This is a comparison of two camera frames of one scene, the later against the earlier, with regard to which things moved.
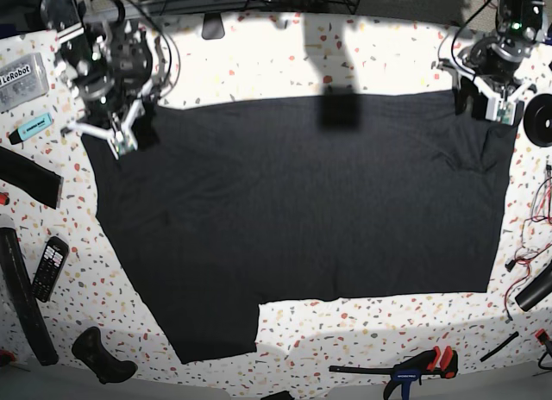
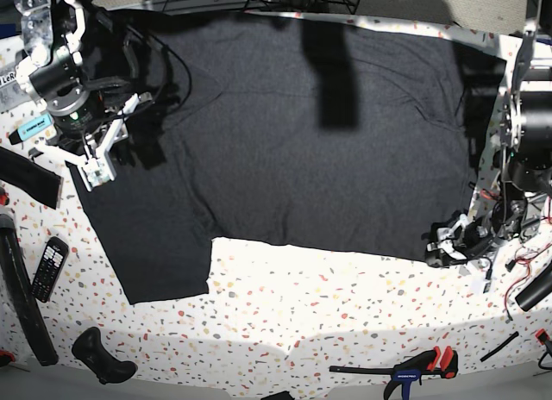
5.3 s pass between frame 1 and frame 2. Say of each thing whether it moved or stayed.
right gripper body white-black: moved
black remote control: stayed
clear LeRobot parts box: stayed
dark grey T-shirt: moved
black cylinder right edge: stayed
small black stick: stayed
